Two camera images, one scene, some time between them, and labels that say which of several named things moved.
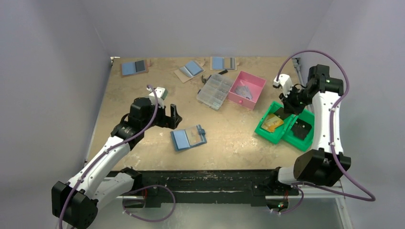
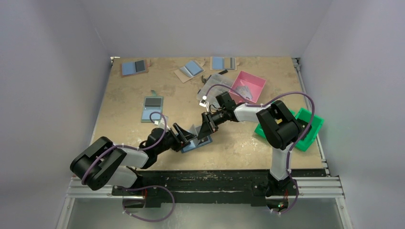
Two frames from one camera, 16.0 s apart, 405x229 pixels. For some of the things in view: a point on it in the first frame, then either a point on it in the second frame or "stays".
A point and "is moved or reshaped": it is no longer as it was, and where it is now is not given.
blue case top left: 134,67 stays
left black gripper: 168,121 → 178,144
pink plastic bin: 246,89 stays
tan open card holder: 191,69 stays
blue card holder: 185,139 is moved or reshaped
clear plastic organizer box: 215,91 stays
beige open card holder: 221,63 stays
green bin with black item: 292,139 stays
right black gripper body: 290,103 → 209,121
